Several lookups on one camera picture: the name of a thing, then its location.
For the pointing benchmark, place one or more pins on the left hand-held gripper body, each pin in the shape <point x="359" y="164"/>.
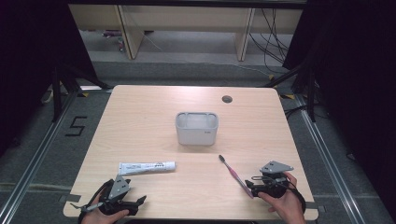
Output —
<point x="119" y="187"/>

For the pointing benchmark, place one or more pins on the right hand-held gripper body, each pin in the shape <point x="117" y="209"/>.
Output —
<point x="274" y="174"/>

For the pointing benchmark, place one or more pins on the pink toothbrush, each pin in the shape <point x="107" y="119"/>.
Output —
<point x="236" y="176"/>

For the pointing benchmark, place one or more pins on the white toothpaste tube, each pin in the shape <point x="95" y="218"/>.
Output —
<point x="146" y="168"/>

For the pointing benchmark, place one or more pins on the grey plastic holder box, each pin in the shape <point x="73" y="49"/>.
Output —
<point x="196" y="129"/>

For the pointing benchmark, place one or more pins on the person's left hand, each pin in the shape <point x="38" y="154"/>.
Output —
<point x="104" y="217"/>

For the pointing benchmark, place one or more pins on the person's right hand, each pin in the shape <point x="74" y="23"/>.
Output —
<point x="288" y="205"/>

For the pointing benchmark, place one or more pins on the black metal stand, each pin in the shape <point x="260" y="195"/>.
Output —
<point x="57" y="93"/>
<point x="309" y="93"/>

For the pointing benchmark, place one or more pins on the black curtain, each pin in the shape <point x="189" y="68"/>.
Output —
<point x="28" y="62"/>
<point x="355" y="93"/>

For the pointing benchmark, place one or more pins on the light wooden desk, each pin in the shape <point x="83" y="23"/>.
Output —
<point x="186" y="18"/>

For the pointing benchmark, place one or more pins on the aluminium floor rail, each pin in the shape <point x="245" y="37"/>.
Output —
<point x="330" y="168"/>
<point x="34" y="158"/>

